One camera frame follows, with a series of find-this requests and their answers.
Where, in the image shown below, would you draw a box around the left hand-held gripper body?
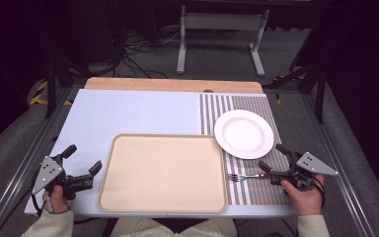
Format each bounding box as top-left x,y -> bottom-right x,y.
31,154 -> 95,201

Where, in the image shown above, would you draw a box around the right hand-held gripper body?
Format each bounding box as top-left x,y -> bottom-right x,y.
268,151 -> 340,193

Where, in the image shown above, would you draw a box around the yellow black floor tape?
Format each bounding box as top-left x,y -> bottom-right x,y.
29,80 -> 74,107

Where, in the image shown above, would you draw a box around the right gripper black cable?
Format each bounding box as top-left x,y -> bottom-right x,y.
311,177 -> 327,209

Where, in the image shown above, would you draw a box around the beige tray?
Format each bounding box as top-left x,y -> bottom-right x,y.
97,132 -> 229,213

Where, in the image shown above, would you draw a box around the striped woven placemat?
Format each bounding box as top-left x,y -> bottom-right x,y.
198,93 -> 293,207

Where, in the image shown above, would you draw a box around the metal fork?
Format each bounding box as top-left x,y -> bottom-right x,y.
227,173 -> 271,183

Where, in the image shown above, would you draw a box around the black stand leg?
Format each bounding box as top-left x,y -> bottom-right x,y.
315,65 -> 328,125
44,57 -> 57,119

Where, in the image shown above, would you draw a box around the person's torso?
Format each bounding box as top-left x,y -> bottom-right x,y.
109,216 -> 239,237

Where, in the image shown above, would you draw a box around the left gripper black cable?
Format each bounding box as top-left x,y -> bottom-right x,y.
29,187 -> 47,216

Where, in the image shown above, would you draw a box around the person's right hand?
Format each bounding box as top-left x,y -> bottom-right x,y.
280,174 -> 326,217

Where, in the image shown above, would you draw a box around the aluminium rail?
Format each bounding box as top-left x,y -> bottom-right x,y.
300,93 -> 378,237
0,88 -> 75,237

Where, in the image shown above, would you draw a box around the grey metal stand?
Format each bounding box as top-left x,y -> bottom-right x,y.
176,4 -> 271,79

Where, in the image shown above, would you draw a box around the white plate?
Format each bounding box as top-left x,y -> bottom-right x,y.
213,109 -> 275,161

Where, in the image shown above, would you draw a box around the person's left hand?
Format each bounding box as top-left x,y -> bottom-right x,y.
41,184 -> 72,215

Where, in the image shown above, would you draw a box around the wooden board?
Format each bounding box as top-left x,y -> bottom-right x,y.
84,77 -> 265,95

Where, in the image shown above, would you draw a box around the black floor cables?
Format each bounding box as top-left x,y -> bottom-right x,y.
119,28 -> 182,80

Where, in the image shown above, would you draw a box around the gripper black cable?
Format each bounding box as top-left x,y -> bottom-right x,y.
29,187 -> 47,216
311,177 -> 327,209

